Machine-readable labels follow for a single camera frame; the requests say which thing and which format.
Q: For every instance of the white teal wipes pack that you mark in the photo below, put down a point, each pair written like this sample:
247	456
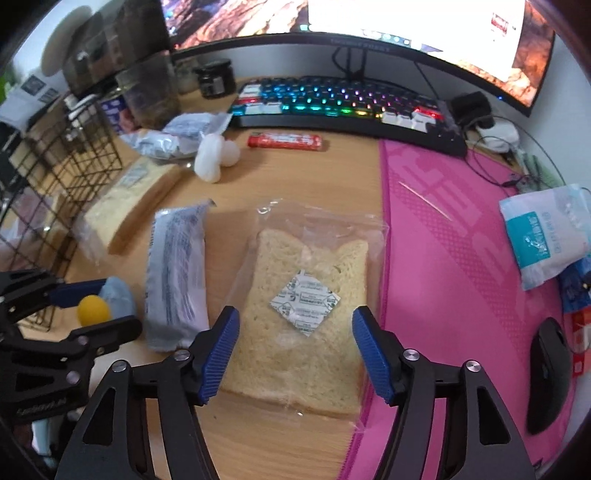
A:
545	235

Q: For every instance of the wooden toothpick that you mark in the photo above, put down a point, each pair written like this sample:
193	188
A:
425	198

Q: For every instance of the pink mouse mat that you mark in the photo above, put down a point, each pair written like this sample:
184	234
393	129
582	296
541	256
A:
452	277

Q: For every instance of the small white blue packet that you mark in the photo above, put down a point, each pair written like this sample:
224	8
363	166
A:
157	145

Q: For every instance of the curved computer monitor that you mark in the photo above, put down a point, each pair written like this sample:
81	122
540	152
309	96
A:
369	18

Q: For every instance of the red candy tube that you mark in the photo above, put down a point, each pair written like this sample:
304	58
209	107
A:
284	141

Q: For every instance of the light blue packet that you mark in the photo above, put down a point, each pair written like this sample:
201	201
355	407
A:
121	295

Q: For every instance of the blue plastic packet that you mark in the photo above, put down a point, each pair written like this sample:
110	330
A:
577	286

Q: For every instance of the white box with photos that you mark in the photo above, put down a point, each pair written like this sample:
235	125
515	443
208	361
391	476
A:
27	97

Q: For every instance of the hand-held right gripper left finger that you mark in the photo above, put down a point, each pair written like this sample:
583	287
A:
221	355

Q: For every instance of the white rounded soft item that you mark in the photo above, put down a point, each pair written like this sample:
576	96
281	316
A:
210	159

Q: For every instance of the yellow ball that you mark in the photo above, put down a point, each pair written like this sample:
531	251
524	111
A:
93	310

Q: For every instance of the white desiccant sachet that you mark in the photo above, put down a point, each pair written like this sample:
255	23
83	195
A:
304	302

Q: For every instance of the backlit mechanical keyboard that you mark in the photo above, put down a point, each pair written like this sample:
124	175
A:
341	110

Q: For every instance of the black computer mouse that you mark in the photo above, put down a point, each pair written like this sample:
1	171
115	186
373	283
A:
549	374

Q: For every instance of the white bottle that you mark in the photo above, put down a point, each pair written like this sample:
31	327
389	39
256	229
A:
81	107

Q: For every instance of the clear plastic cup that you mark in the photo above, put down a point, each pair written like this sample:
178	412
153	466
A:
150	97

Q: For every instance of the long white blue-print packet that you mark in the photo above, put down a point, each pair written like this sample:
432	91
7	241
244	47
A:
175	277

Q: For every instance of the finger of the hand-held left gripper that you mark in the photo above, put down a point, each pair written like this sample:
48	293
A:
74	293
115	330

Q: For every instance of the black jar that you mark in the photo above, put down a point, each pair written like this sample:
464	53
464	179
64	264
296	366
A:
214	78

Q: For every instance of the smoked brown transparent appliance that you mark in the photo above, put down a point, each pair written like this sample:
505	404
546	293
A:
115	37

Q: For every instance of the red cardboard box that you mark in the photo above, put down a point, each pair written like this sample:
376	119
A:
581	341

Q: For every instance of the bagged white bread slice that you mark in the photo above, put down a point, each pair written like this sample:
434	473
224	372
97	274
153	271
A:
124	203
304	369

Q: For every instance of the blue tin can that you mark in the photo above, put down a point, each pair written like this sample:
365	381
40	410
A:
115	115

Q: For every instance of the green cloth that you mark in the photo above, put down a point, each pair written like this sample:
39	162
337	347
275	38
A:
538	175

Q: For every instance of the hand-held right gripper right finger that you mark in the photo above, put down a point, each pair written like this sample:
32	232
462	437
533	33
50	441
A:
374	360

